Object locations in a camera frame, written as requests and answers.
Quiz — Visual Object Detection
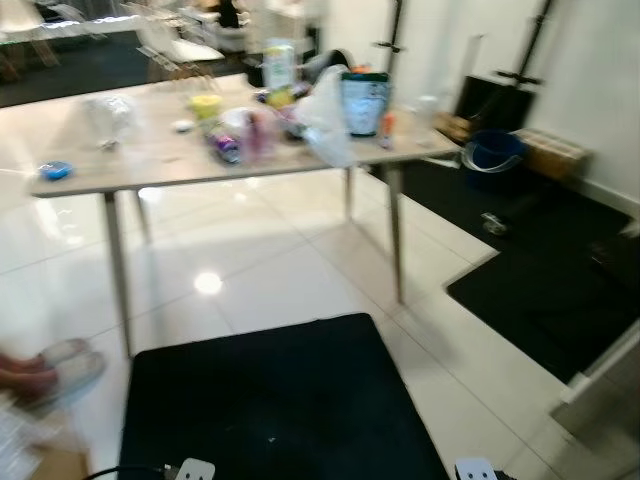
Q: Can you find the light wooden dining table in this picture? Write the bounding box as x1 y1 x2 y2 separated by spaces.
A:
0 72 461 358

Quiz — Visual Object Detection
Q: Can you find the white chair with wooden legs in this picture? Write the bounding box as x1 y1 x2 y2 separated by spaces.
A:
135 10 227 83

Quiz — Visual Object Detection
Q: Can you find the large black floor mat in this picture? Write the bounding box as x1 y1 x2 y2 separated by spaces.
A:
118 313 449 480

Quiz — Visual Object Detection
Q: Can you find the black rug with notched corner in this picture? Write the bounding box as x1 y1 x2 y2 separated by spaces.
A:
447 235 640 384

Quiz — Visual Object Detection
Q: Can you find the person's foot in grey slipper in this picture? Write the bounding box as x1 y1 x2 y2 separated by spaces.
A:
0 338 107 413

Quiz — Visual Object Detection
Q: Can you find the clear bottle with white cap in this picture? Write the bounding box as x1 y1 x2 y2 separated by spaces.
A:
85 95 137 152

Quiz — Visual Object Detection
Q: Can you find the black square box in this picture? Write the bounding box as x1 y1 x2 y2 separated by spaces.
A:
455 75 537 132

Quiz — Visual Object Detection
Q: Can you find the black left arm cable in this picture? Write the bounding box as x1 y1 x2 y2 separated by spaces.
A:
85 464 178 480

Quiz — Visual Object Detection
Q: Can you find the green yellow juice carton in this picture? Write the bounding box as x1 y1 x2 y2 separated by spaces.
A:
262 38 298 101

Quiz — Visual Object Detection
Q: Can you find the light wooden crate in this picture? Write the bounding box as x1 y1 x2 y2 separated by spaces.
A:
520 128 592 182

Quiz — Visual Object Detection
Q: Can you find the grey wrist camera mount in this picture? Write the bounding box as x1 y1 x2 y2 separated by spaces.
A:
175 458 217 480
455 458 499 480

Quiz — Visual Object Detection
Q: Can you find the black stand pole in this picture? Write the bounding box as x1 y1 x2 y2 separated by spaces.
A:
375 0 412 73
498 0 557 87

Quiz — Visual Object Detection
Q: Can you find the blue digital timer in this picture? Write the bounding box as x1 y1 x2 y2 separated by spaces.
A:
38 160 74 184

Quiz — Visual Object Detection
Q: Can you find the purple drink can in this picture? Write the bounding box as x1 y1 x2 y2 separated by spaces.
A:
205 130 244 166

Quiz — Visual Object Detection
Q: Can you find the large white plastic bag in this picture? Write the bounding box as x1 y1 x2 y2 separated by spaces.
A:
295 65 357 169

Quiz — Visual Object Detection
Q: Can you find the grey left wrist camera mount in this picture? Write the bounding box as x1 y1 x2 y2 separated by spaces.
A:
175 458 217 480

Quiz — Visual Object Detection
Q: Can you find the yellow instant noodle cup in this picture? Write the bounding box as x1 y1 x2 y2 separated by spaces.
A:
188 93 224 122

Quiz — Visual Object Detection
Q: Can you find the blue plastic bucket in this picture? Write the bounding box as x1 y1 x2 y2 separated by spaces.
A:
462 130 527 191

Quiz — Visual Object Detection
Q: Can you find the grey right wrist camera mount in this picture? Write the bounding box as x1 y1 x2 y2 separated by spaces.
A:
455 458 499 480

